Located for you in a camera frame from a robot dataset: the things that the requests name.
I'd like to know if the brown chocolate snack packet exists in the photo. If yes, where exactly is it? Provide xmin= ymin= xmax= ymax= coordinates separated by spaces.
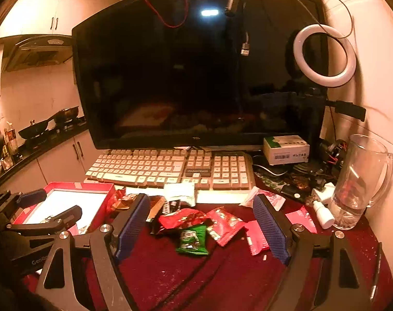
xmin=146 ymin=195 xmax=166 ymax=223

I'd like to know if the red candy packet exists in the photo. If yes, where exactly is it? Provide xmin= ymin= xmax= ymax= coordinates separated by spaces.
xmin=206 ymin=206 xmax=245 ymax=246

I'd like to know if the large red snack packet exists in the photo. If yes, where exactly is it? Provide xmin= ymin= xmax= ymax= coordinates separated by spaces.
xmin=159 ymin=208 xmax=207 ymax=230

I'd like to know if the green snack packet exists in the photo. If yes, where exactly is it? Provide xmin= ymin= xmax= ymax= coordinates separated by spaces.
xmin=176 ymin=225 xmax=208 ymax=256

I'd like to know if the red tray white bottom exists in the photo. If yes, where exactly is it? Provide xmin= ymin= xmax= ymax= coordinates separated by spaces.
xmin=13 ymin=182 xmax=116 ymax=235

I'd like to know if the black pen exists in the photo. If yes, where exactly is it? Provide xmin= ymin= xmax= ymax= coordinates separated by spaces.
xmin=369 ymin=242 xmax=382 ymax=302

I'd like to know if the small white dropper bottle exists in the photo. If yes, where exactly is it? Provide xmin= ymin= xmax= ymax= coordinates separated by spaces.
xmin=312 ymin=200 xmax=335 ymax=230

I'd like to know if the pink wrapper near mug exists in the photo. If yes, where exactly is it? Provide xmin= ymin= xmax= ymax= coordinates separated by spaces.
xmin=285 ymin=206 xmax=317 ymax=234

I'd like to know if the oil bottle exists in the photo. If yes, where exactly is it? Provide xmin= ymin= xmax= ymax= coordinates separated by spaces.
xmin=4 ymin=122 xmax=19 ymax=155

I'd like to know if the black wok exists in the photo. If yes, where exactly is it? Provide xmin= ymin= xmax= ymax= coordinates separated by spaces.
xmin=19 ymin=119 xmax=50 ymax=140

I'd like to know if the white pink snack packet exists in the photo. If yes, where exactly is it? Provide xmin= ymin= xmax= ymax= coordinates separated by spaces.
xmin=239 ymin=186 xmax=286 ymax=211

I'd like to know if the black frying pan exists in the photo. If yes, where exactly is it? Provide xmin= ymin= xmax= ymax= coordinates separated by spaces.
xmin=52 ymin=106 xmax=79 ymax=125

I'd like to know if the glass beer mug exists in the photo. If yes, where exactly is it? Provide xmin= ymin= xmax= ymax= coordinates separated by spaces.
xmin=328 ymin=134 xmax=393 ymax=230

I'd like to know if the white green cardboard box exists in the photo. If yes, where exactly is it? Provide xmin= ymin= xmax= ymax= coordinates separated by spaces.
xmin=263 ymin=135 xmax=310 ymax=166

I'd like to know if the white pillow packet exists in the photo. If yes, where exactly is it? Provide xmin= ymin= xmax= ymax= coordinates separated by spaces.
xmin=164 ymin=182 xmax=196 ymax=207

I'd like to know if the range hood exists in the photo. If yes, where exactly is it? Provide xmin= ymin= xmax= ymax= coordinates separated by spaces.
xmin=4 ymin=34 xmax=73 ymax=72

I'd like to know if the white mechanical keyboard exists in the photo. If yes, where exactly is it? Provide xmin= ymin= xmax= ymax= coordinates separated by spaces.
xmin=86 ymin=147 xmax=255 ymax=191

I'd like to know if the black computer monitor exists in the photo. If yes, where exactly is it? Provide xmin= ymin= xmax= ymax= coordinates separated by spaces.
xmin=72 ymin=0 xmax=327 ymax=149

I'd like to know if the white ring light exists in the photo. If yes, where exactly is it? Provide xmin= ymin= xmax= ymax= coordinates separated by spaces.
xmin=293 ymin=23 xmax=358 ymax=89

